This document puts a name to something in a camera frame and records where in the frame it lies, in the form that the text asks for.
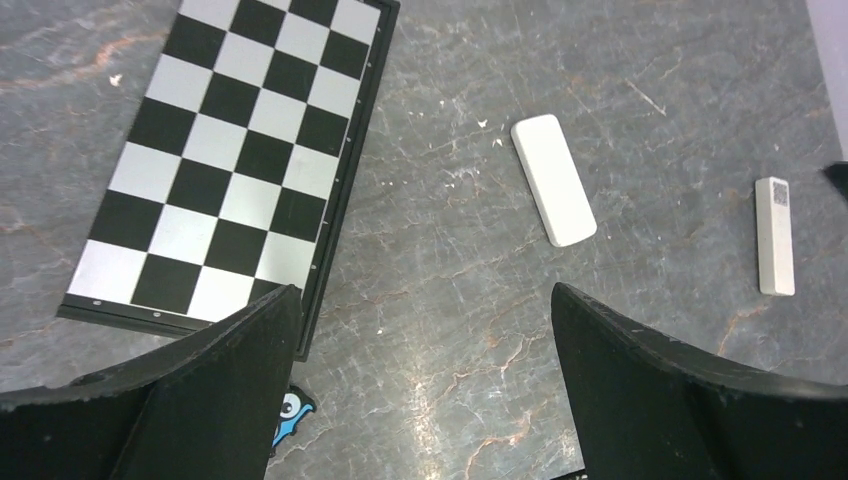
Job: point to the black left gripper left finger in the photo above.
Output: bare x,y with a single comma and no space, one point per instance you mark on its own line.
205,406

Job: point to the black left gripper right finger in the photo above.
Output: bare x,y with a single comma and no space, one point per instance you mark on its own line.
649,406

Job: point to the white remote control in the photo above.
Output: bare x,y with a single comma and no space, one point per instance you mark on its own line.
557,189

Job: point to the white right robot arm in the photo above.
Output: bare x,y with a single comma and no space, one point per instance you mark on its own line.
837,175

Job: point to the blue owl eraser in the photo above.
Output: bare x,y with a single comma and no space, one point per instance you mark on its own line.
296,405

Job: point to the black white chessboard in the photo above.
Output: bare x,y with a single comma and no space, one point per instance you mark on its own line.
236,172

